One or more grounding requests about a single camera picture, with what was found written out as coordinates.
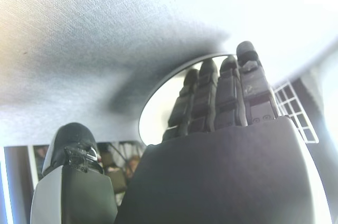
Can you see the white plate with dark rim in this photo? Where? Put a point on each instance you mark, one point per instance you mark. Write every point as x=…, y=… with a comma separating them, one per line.
x=163, y=97

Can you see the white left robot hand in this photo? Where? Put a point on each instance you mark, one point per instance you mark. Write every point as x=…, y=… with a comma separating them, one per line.
x=211, y=181

